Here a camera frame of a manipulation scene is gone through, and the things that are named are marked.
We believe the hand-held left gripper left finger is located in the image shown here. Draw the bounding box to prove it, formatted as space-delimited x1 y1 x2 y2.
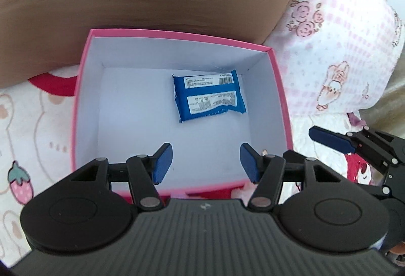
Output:
71 142 173 211

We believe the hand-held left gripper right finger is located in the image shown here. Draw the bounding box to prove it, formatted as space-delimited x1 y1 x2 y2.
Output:
240 143 344 211

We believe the pink cardboard box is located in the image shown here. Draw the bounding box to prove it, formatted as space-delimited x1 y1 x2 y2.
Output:
70 29 294 204

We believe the cartoon printed bed sheet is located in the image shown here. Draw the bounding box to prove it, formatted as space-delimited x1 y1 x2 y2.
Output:
0 64 405 267

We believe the pink floral pillow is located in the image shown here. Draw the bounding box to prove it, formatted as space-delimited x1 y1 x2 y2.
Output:
264 0 405 115

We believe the blue snack packet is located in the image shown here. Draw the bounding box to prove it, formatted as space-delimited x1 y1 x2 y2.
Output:
172 70 247 123

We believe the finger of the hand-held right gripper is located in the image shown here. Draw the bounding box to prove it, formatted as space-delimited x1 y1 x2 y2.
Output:
309 125 405 175
345 165 405 202

